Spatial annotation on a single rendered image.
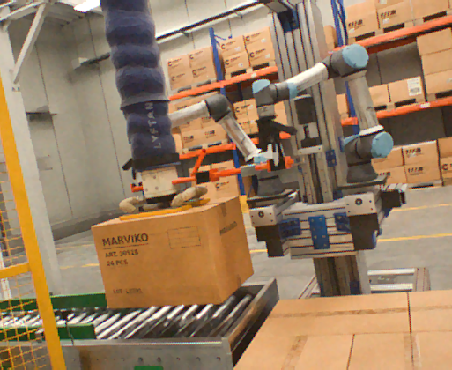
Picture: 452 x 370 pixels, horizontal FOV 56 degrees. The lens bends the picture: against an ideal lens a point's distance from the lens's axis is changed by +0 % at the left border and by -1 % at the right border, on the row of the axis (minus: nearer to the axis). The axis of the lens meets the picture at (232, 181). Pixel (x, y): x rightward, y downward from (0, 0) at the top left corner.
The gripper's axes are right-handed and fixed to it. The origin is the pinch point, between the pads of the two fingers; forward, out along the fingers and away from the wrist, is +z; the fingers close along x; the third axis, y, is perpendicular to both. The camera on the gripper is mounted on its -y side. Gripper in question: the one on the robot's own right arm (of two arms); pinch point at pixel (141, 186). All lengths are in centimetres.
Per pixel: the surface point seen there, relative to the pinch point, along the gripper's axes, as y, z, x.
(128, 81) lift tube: 31, -49, -37
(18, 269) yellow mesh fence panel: -13, 22, -77
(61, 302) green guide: -70, 62, -9
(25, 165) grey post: -224, -38, 123
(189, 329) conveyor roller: 36, 68, -36
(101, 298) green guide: -38, 61, -8
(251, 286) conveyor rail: 53, 63, 4
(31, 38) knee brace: -185, -160, 127
